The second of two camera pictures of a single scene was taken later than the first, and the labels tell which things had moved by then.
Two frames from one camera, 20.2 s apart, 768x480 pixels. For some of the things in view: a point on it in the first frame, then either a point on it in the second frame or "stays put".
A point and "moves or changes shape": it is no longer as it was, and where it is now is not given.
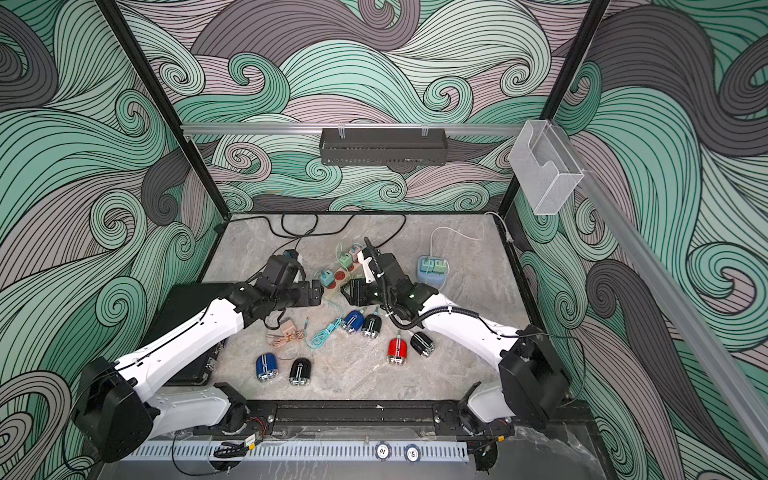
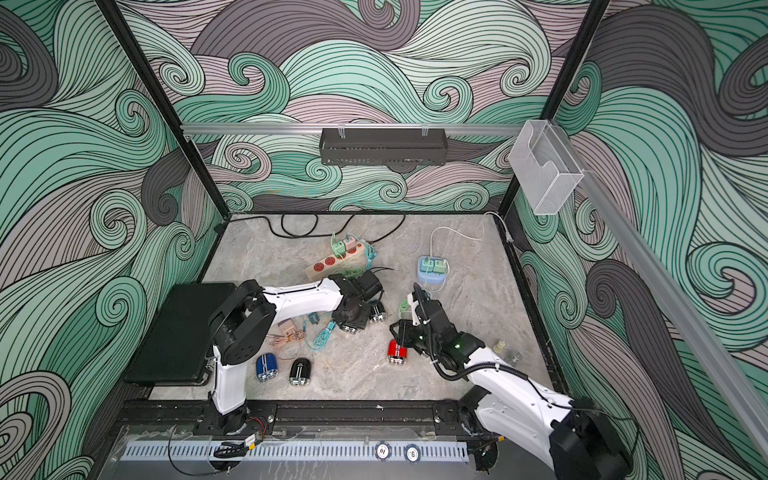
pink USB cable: x=277 y=340 stays put
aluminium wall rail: x=210 y=130 stays put
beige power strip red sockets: x=333 y=281 moves or changes shape
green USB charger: x=346 y=261 to x=339 y=249
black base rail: x=369 y=416 stays put
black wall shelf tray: x=383 y=146 stays put
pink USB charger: x=288 y=328 stays put
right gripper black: x=358 y=295 to x=404 y=334
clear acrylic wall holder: x=544 y=167 stays put
